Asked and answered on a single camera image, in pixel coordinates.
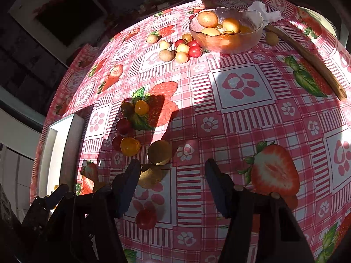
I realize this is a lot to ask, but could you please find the brown kiwi fruit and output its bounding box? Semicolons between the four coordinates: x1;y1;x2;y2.
148;140;172;166
138;164;168;189

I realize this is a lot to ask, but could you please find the pale round fruit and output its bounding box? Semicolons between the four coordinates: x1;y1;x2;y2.
146;34;159;44

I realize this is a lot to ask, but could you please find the yellow cherry tomato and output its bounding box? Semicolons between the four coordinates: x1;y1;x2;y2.
120;137;141;157

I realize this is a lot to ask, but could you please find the pink strawberry pattern tablecloth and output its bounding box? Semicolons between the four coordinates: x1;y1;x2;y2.
42;0;350;262

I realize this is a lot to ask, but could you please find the glass fruit bowl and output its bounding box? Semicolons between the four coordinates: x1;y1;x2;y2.
189;7;263;55

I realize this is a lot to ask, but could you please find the wooden stick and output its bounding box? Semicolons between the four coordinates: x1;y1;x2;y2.
265;24;347;101

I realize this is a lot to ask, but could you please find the red cherry tomato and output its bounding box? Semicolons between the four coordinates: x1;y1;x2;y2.
116;118;133;135
112;135;124;151

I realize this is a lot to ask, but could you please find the white shallow tray box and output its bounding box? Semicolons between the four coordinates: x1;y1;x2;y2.
36;105;94;197

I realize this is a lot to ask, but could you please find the small orange tomato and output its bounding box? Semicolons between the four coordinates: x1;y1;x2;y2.
134;100;149;116

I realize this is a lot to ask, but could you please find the orange in bowl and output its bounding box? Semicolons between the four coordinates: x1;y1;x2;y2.
197;11;218;28

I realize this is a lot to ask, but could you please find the white crumpled tissue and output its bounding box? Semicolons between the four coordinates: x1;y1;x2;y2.
247;1;283;27

